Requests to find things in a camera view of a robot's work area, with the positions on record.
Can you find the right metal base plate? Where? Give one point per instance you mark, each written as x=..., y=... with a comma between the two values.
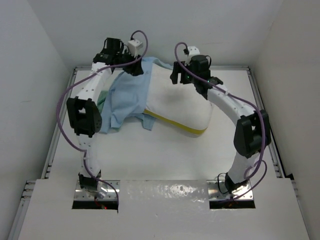
x=218, y=192

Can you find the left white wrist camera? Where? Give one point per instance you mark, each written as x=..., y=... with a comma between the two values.
x=134, y=46

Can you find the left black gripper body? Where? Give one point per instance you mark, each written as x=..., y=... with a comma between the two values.
x=130, y=68

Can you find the aluminium table frame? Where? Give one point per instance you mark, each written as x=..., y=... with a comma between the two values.
x=165, y=154

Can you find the metal base plate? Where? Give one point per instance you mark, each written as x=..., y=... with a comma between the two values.
x=218, y=192
x=103, y=193

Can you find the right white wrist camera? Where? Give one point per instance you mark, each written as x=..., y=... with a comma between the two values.
x=191, y=52

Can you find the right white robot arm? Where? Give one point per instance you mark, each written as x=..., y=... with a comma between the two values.
x=252, y=126

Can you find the white yellow pillow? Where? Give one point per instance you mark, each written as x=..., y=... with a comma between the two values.
x=177, y=104

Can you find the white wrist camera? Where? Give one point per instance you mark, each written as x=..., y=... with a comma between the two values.
x=191, y=52
x=134, y=46

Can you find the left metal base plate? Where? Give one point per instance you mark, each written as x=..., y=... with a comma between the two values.
x=103, y=193

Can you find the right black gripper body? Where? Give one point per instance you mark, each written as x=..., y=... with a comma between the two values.
x=189, y=80

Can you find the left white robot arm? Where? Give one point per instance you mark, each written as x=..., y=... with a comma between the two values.
x=83, y=113

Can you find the blue green pillowcase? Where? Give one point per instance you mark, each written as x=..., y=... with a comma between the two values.
x=127, y=97

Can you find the white front cover board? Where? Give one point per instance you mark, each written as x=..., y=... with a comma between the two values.
x=159, y=210

